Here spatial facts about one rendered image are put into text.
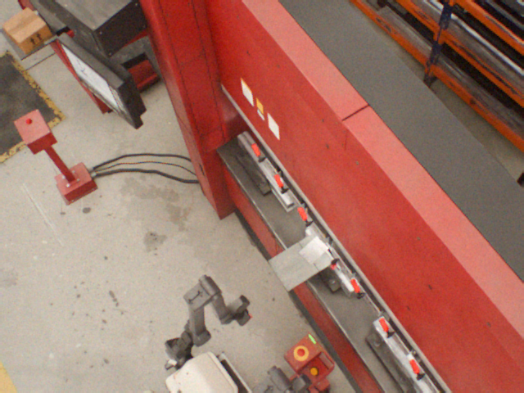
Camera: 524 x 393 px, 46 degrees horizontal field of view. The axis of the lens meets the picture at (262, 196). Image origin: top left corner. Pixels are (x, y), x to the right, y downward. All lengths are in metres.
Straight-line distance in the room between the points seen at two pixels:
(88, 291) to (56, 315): 0.24
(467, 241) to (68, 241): 3.20
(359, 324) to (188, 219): 1.66
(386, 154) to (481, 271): 0.41
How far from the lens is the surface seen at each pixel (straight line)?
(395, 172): 1.74
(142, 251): 4.23
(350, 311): 3.06
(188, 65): 2.82
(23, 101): 5.13
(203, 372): 2.52
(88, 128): 4.80
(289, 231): 3.19
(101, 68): 2.97
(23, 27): 4.00
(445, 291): 1.91
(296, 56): 1.95
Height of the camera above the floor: 3.82
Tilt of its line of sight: 64 degrees down
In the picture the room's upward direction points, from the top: 9 degrees counter-clockwise
